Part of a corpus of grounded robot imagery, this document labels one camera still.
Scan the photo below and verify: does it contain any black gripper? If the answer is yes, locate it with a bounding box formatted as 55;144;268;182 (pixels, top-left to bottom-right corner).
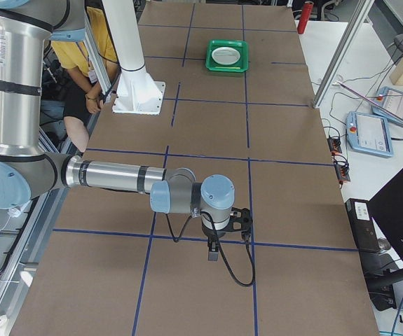
201;211;231;261

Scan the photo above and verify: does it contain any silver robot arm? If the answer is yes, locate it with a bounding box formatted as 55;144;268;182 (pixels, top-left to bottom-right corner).
0;1;238;261

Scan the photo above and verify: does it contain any black computer box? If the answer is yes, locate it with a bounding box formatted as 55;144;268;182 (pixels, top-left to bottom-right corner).
345;198;380;253

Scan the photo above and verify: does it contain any orange black electronics board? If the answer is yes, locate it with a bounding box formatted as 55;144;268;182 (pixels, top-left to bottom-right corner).
327;136;342;155

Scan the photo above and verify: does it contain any yellow plastic spoon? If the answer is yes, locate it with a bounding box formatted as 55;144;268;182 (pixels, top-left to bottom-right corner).
214;66;242;71

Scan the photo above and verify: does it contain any green plastic tray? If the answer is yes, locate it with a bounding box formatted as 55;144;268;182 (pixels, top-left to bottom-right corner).
205;40;249;73

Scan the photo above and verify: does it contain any white plate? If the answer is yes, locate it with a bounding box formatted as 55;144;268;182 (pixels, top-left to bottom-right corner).
211;47;241;66

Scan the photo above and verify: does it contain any near blue teach pendant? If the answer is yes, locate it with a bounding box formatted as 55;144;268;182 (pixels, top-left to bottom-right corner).
346;111;394;158

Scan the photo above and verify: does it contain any blue teach pendant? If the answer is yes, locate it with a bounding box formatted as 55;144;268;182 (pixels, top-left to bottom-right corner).
346;111;394;158
374;86;403;119

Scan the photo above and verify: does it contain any person in yellow shirt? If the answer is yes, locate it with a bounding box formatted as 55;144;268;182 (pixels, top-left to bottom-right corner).
51;6;118;153

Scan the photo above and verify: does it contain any far blue teach pendant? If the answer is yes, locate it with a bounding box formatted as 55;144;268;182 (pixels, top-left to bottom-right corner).
374;86;403;119

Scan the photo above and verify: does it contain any red bottle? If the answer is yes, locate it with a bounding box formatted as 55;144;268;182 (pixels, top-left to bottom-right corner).
297;1;314;34

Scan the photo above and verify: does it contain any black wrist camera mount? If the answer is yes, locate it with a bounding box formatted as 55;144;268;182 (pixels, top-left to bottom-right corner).
229;207;253;232

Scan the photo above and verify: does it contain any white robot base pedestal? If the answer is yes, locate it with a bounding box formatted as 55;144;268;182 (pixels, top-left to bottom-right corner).
102;0;165;116

